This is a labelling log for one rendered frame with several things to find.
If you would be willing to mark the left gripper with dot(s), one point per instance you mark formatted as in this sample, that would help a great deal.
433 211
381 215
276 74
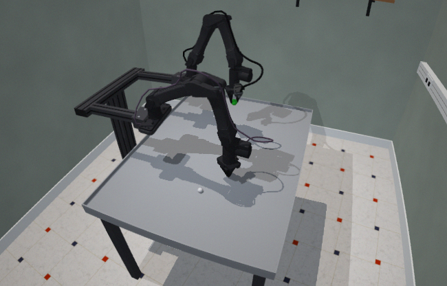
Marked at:
233 85

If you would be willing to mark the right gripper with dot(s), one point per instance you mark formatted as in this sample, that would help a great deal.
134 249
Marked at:
228 163

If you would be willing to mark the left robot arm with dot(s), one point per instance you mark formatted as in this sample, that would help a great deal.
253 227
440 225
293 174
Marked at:
196 56

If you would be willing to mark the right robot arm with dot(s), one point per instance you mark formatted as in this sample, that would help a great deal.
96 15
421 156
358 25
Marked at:
198 86

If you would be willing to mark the grey table edge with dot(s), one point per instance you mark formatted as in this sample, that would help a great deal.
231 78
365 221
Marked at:
178 242

